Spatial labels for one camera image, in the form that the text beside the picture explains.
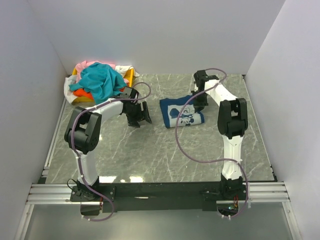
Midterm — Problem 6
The white t-shirt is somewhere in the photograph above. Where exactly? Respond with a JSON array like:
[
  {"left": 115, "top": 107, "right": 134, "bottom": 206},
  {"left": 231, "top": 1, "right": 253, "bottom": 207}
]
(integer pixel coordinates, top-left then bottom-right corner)
[{"left": 64, "top": 65, "right": 140, "bottom": 103}]

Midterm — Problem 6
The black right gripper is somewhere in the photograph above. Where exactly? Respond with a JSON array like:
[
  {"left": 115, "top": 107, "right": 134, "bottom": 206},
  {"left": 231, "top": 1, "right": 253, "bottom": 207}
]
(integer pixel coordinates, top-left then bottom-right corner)
[{"left": 191, "top": 90, "right": 209, "bottom": 114}]

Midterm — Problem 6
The pink t-shirt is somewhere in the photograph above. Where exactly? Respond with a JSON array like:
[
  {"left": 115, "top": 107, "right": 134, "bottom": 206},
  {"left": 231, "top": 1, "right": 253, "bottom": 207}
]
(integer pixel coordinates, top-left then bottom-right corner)
[{"left": 72, "top": 60, "right": 116, "bottom": 83}]

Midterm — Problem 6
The aluminium frame rail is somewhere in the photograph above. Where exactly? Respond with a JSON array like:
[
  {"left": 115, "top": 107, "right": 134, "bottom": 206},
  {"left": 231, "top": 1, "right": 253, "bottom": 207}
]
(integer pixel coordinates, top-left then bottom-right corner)
[{"left": 17, "top": 99, "right": 302, "bottom": 240}]

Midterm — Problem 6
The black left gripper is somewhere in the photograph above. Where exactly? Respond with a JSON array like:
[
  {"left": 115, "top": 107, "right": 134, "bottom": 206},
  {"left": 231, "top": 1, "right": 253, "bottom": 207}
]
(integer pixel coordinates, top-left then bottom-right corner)
[{"left": 125, "top": 101, "right": 152, "bottom": 128}]

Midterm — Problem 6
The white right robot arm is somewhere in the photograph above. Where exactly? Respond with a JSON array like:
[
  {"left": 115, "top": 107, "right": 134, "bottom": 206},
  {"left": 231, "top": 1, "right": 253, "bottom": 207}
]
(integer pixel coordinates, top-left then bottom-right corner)
[{"left": 192, "top": 69, "right": 248, "bottom": 200}]

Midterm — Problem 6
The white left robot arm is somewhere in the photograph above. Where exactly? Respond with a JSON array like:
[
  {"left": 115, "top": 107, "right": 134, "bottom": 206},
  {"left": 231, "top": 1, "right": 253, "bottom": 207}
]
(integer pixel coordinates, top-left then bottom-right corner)
[{"left": 64, "top": 86, "right": 152, "bottom": 201}]

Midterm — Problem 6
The dark blue t-shirt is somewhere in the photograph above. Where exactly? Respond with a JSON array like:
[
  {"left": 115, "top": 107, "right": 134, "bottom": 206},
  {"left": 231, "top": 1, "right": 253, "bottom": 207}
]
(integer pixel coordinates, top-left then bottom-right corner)
[{"left": 159, "top": 95, "right": 205, "bottom": 129}]

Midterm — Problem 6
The orange t-shirt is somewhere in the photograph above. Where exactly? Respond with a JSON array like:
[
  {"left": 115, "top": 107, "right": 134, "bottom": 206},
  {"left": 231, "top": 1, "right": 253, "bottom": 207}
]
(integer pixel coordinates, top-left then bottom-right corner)
[{"left": 72, "top": 86, "right": 126, "bottom": 100}]

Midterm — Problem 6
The yellow plastic bin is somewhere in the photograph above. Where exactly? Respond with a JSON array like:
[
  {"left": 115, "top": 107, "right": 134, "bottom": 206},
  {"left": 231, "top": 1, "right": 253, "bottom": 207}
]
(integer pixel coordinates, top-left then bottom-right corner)
[{"left": 72, "top": 68, "right": 136, "bottom": 103}]

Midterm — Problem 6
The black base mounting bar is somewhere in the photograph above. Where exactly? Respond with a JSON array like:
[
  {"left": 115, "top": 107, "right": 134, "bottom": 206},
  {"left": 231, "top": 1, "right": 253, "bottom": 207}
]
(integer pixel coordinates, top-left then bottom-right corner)
[{"left": 70, "top": 181, "right": 247, "bottom": 216}]

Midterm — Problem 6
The teal t-shirt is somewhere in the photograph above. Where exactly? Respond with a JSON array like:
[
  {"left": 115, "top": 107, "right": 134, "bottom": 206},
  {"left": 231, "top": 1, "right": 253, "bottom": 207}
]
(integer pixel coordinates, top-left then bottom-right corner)
[{"left": 69, "top": 62, "right": 127, "bottom": 104}]

